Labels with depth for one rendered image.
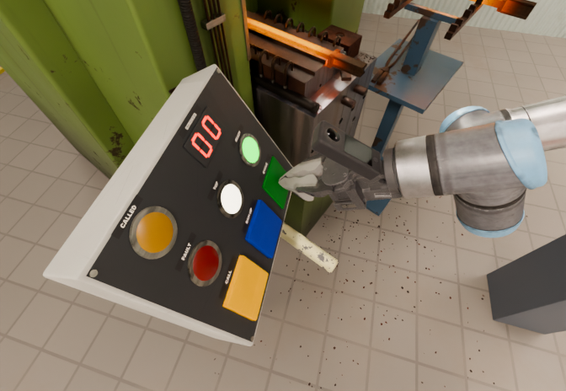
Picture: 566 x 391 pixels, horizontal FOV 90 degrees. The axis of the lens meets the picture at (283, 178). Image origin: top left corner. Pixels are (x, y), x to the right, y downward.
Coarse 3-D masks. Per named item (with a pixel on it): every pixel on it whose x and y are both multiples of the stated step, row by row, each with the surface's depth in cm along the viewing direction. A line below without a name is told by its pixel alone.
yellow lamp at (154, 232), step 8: (152, 216) 31; (160, 216) 32; (144, 224) 30; (152, 224) 31; (160, 224) 32; (168, 224) 33; (136, 232) 29; (144, 232) 30; (152, 232) 31; (160, 232) 31; (168, 232) 32; (144, 240) 30; (152, 240) 31; (160, 240) 31; (168, 240) 32; (144, 248) 30; (152, 248) 31; (160, 248) 31
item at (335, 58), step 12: (252, 24) 89; (264, 24) 89; (276, 36) 86; (288, 36) 85; (312, 48) 81; (324, 48) 81; (336, 60) 79; (348, 60) 77; (348, 72) 79; (360, 72) 77
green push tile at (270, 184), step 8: (272, 160) 53; (272, 168) 53; (280, 168) 55; (272, 176) 52; (280, 176) 55; (264, 184) 50; (272, 184) 52; (272, 192) 52; (280, 192) 54; (280, 200) 54
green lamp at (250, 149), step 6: (246, 138) 47; (252, 138) 49; (246, 144) 47; (252, 144) 48; (246, 150) 47; (252, 150) 48; (258, 150) 50; (246, 156) 47; (252, 156) 48; (258, 156) 49; (252, 162) 48
